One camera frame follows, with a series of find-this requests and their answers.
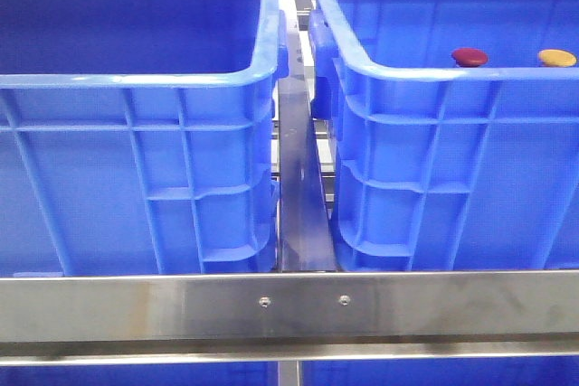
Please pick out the steel centre divider bar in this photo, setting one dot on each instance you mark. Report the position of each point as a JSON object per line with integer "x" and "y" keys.
{"x": 306, "y": 243}

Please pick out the left blue plastic crate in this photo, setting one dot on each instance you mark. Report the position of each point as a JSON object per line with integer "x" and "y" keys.
{"x": 136, "y": 136}

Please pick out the blue plastic crate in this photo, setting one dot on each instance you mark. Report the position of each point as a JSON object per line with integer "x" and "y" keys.
{"x": 440, "y": 167}
{"x": 136, "y": 136}

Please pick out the right blue plastic crate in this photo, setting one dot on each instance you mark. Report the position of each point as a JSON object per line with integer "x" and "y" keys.
{"x": 440, "y": 167}

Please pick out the red round button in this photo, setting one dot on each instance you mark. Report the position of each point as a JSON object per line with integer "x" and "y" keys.
{"x": 468, "y": 57}

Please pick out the lower right blue crate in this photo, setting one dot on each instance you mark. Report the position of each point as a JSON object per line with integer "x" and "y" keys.
{"x": 540, "y": 370}

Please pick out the yellow round button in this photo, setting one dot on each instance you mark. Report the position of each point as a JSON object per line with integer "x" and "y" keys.
{"x": 557, "y": 58}

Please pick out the stainless steel front rail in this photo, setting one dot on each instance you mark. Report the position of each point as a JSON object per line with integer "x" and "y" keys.
{"x": 288, "y": 316}

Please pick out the lower left blue crate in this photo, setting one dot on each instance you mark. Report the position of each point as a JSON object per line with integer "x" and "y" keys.
{"x": 227, "y": 373}

